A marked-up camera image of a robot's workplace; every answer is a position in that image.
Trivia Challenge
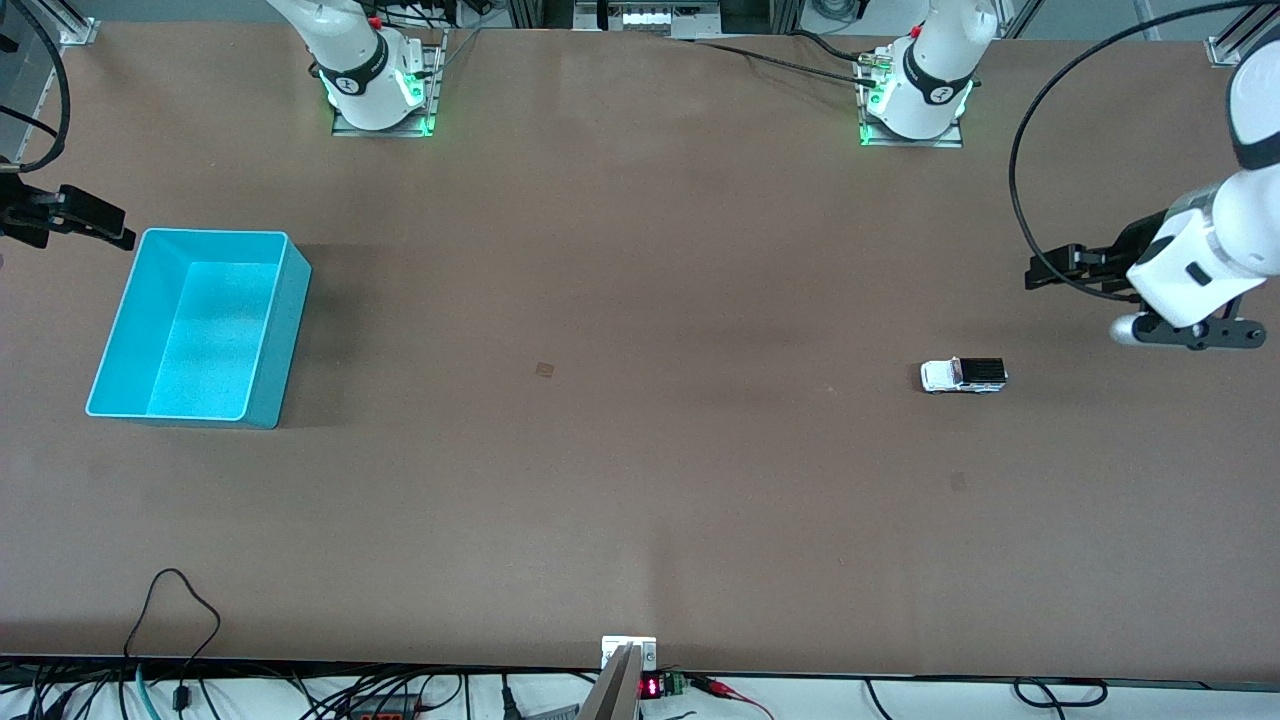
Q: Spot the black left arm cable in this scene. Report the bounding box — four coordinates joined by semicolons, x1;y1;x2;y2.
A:
1008;0;1280;303

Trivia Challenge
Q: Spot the white jeep toy black roof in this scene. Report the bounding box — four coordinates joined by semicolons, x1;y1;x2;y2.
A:
920;356;1009;395

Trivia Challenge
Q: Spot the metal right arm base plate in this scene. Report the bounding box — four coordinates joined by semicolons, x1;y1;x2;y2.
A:
332;28;448;139

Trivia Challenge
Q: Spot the grey metal side panel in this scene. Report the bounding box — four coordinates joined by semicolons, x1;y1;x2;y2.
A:
0;20;63;171

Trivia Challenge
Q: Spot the long black table cable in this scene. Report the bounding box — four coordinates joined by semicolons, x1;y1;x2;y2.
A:
672;36;883;91

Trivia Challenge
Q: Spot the white ventilated control box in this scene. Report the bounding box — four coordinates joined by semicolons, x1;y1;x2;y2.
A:
575;0;723;33

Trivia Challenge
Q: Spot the short black table cable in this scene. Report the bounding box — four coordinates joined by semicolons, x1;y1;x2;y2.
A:
788;28;869;65

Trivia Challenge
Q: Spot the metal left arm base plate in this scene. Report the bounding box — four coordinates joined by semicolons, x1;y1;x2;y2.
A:
858;40;966;151

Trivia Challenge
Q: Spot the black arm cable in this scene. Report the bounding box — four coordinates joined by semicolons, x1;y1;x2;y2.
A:
1008;0;1280;303
0;0;71;176

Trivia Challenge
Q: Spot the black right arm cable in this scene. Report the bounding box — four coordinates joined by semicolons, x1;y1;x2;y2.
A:
0;0;71;176

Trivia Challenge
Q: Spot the grey metal mounting bar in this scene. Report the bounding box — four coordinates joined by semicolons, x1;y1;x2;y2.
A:
575;643;643;720

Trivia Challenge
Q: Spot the turquoise plastic bin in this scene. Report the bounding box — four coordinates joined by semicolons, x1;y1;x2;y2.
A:
85;228;313;431

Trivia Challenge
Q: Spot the red clip wire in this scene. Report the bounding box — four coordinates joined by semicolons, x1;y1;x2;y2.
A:
688;674;776;720

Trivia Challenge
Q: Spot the white metal bracket plate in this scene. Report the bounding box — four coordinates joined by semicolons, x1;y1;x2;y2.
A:
600;635;658;671

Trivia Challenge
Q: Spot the thin black cable with switch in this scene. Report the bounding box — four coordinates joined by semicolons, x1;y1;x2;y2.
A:
122;568;223;713

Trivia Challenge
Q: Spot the black looped cable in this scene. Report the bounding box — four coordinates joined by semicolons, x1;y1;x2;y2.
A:
1012;677;1109;709

